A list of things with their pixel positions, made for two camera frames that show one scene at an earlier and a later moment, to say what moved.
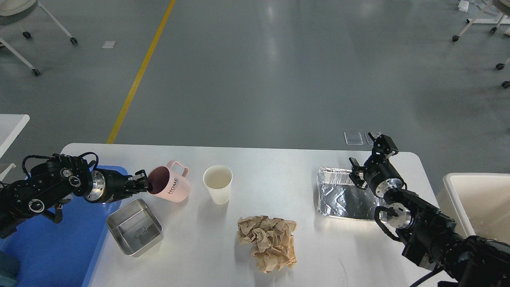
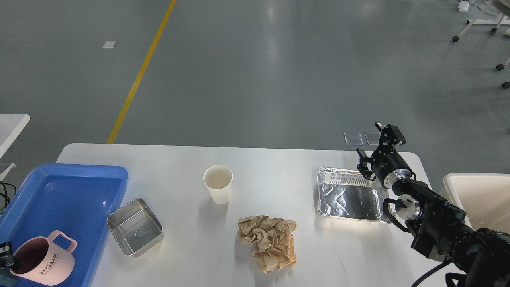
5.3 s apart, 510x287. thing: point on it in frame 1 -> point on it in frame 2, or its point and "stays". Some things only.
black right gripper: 381,176 -> 387,168
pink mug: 169,182 -> 40,260
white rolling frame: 502,18 stays
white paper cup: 218,179 stays
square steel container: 136,227 stays
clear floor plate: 353,138 stays
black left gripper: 103,186 -> 6,254
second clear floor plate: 369,140 stays
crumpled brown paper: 271,239 stays
